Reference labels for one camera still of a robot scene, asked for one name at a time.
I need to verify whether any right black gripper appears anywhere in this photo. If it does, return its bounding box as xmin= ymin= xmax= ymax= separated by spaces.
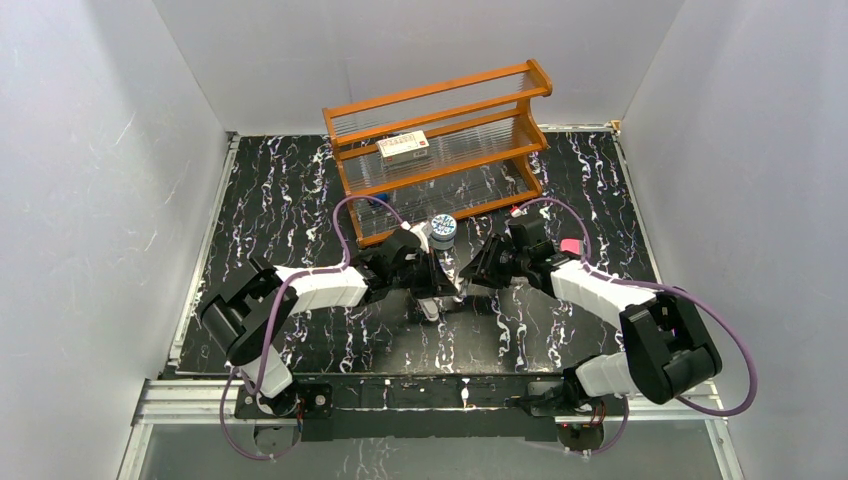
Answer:
xmin=459 ymin=232 xmax=529 ymax=290

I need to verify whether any white stapler part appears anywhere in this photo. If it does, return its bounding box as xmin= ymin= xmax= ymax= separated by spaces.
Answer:
xmin=418 ymin=298 xmax=440 ymax=322

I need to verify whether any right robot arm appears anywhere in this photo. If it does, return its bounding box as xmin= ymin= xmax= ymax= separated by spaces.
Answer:
xmin=459 ymin=216 xmax=723 ymax=414

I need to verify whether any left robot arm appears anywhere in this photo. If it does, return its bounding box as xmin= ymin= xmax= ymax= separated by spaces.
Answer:
xmin=199 ymin=228 xmax=458 ymax=417

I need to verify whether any pink tape measure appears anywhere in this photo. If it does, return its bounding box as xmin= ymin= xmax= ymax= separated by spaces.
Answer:
xmin=559 ymin=238 xmax=584 ymax=256

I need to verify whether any round patterned tape roll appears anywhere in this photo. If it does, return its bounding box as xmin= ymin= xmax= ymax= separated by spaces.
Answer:
xmin=430 ymin=214 xmax=458 ymax=251

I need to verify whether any white red staple box on shelf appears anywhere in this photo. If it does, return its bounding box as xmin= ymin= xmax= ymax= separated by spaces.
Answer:
xmin=376 ymin=130 xmax=430 ymax=166

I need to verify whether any orange wooden shelf rack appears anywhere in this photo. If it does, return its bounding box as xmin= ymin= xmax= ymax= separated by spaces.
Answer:
xmin=322 ymin=59 xmax=553 ymax=246

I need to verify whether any black base bar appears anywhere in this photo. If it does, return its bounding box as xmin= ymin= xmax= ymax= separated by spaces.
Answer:
xmin=296 ymin=374 xmax=625 ymax=449

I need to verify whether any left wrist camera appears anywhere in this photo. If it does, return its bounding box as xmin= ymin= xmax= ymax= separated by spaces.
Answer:
xmin=401 ymin=221 xmax=431 ymax=252

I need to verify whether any aluminium rail frame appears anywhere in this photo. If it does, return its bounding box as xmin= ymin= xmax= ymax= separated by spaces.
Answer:
xmin=117 ymin=374 xmax=747 ymax=480

